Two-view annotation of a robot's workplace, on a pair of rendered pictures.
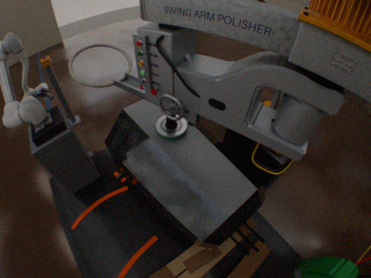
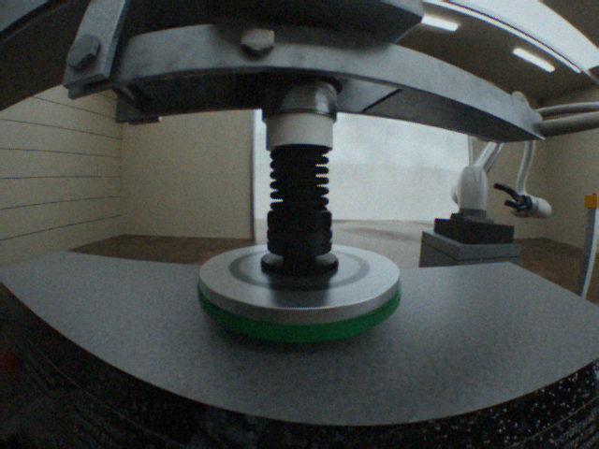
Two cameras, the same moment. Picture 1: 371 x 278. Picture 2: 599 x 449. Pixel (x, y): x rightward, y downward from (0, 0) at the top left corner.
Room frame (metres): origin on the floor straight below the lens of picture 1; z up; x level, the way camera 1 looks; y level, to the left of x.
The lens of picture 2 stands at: (1.05, -0.08, 1.00)
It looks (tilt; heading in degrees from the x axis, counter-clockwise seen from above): 8 degrees down; 137
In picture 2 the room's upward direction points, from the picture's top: straight up
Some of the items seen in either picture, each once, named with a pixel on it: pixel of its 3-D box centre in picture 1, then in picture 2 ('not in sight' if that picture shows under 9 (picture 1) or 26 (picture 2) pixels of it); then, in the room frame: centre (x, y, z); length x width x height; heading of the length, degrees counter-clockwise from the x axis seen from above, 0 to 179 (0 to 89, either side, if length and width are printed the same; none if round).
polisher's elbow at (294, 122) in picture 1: (299, 112); not in sight; (0.53, -0.47, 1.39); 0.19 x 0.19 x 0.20
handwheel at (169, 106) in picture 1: (175, 103); not in sight; (0.70, 0.06, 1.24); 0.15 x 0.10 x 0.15; 59
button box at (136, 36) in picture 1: (143, 62); not in sight; (0.80, 0.22, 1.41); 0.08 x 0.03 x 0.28; 59
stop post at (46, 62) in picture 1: (59, 93); (583, 279); (1.77, 1.75, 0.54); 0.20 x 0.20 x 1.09; 39
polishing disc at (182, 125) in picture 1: (171, 125); (299, 268); (0.86, 0.10, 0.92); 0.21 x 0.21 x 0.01
